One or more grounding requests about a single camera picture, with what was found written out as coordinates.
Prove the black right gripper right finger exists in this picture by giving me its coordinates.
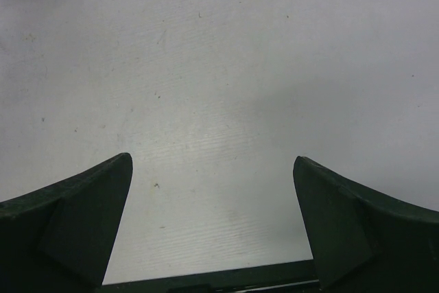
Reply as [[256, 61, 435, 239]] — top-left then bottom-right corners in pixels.
[[293, 156, 438, 292]]

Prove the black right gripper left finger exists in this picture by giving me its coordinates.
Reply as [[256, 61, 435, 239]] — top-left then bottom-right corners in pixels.
[[1, 153, 132, 292]]

